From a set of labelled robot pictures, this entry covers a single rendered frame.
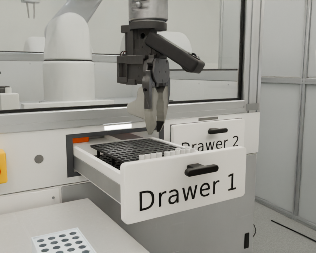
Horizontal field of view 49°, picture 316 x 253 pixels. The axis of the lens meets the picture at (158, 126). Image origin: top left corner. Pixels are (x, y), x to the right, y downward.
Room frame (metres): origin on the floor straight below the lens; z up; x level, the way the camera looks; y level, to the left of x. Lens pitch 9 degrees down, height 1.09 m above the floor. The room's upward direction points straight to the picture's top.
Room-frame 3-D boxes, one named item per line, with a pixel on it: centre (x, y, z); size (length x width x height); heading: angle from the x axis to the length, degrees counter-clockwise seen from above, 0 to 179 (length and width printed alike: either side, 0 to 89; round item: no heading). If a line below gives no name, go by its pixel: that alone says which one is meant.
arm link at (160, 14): (0.69, 0.02, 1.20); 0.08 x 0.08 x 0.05
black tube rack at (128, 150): (0.84, 0.04, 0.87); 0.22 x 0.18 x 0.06; 31
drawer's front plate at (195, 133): (1.10, -0.17, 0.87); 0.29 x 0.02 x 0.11; 121
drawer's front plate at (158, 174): (0.66, -0.06, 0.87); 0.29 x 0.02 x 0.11; 121
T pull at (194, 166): (0.64, -0.08, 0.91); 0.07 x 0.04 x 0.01; 121
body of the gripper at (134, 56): (0.70, 0.03, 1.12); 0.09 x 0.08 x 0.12; 65
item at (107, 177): (0.84, 0.05, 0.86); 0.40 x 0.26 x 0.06; 31
